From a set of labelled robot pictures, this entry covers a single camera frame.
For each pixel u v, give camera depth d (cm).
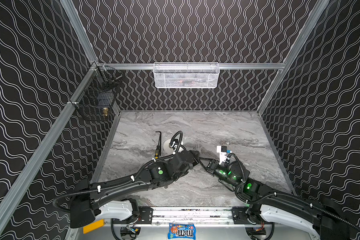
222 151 68
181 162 50
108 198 42
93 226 72
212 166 64
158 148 98
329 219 42
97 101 93
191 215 76
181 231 69
